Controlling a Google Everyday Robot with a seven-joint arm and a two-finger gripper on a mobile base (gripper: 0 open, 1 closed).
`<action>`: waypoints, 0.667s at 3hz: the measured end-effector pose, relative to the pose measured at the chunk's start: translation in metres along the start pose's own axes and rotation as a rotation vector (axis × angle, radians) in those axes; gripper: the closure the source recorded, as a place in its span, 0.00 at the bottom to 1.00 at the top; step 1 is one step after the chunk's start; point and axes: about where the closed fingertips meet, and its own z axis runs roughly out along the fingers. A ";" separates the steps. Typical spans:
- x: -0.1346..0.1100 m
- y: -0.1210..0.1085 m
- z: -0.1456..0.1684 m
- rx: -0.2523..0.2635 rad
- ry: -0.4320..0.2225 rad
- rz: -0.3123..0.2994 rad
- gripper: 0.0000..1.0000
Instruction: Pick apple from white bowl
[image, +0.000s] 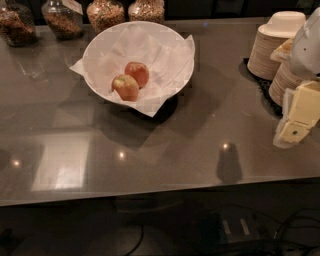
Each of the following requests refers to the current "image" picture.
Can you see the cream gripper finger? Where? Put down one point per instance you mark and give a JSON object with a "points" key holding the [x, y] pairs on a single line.
{"points": [[289, 134], [282, 52]]}

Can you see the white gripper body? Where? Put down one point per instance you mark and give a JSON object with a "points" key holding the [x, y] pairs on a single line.
{"points": [[306, 50]]}

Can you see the red apple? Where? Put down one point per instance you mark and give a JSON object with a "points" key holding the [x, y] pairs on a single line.
{"points": [[139, 72]]}

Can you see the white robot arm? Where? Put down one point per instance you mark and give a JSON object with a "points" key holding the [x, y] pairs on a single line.
{"points": [[305, 51]]}

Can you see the white bowl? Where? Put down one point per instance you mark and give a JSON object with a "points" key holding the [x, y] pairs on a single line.
{"points": [[100, 50]]}

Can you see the red-green apple in front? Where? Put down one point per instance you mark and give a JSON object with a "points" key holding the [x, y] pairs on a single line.
{"points": [[126, 86]]}

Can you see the tall stack of paper bowls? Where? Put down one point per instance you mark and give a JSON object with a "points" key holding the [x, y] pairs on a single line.
{"points": [[280, 27]]}

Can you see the lower stack of paper bowls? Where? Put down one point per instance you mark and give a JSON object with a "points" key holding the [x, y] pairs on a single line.
{"points": [[283, 79]]}

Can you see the black tray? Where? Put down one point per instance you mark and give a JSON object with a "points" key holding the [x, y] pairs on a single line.
{"points": [[264, 85]]}

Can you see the black power adapter box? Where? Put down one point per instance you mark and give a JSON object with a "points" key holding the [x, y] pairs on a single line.
{"points": [[237, 228]]}

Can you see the white paper liner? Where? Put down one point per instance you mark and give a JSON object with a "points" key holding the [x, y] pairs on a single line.
{"points": [[160, 60]]}

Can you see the glass jar of grains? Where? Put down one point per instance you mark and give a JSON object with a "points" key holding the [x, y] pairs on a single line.
{"points": [[147, 10]]}

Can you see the glass jar of cereal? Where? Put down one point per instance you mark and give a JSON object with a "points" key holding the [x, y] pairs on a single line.
{"points": [[103, 14]]}

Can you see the glass jar with label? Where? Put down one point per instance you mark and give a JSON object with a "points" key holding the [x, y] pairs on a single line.
{"points": [[65, 22]]}

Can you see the glass jar far left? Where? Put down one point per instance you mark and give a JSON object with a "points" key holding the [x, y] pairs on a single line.
{"points": [[17, 26]]}

